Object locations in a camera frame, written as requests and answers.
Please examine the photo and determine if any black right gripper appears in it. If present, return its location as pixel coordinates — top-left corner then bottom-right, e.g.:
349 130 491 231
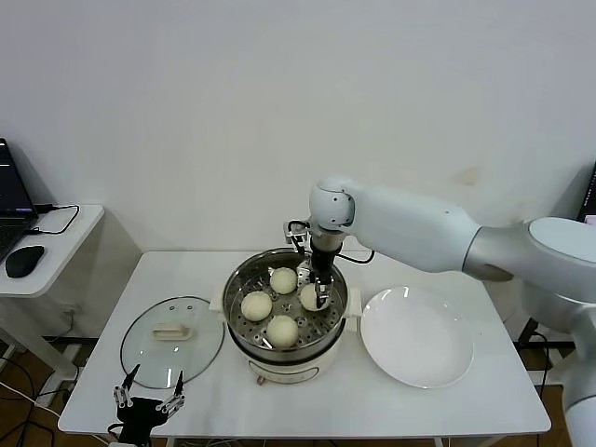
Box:
297 250 338 313

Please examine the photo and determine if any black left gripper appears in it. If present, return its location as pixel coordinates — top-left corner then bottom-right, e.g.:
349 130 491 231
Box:
113 363 187 444

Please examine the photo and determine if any white steamed baozi bun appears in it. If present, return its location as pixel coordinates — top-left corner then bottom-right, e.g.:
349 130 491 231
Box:
299 282 333 313
265 314 300 350
239 291 274 323
269 265 299 296

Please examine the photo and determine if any black computer mouse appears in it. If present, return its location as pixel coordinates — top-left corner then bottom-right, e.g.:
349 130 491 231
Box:
5 244 47 279

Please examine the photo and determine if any stainless steel steamer basket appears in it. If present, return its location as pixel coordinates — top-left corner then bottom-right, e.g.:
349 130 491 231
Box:
208 248 362 360

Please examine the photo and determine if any round glass pot lid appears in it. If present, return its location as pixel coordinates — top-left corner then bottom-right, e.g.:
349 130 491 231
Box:
120 296 225 391

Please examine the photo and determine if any cream electric cooking pot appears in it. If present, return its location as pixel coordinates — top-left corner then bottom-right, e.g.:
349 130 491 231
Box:
209 305 361 388

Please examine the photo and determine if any round white plate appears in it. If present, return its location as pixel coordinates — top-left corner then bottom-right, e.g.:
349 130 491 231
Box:
360 286 476 390

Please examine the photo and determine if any black open laptop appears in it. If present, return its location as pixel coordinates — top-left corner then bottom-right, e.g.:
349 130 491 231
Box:
576 159 596 224
0 137 40 263

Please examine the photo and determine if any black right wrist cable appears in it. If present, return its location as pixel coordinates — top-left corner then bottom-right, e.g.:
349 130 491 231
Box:
336 250 376 266

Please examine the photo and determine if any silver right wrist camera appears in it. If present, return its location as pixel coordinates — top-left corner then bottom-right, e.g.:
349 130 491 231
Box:
282 219 313 255

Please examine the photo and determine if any white floor cable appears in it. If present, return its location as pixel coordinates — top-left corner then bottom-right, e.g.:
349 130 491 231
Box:
0 381 64 418

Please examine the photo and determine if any black floor cable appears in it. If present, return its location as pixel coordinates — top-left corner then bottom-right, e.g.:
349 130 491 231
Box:
0 360 36 407

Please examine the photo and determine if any black looped usb cable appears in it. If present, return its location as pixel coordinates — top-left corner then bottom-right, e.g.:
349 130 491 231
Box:
26 203 81 237

